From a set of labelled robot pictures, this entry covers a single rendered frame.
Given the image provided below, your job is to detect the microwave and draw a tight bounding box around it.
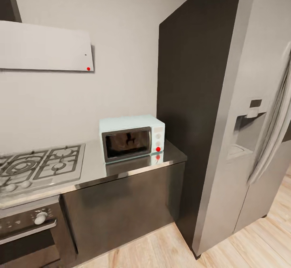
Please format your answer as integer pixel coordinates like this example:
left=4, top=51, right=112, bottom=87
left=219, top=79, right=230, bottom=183
left=98, top=114, right=165, bottom=163

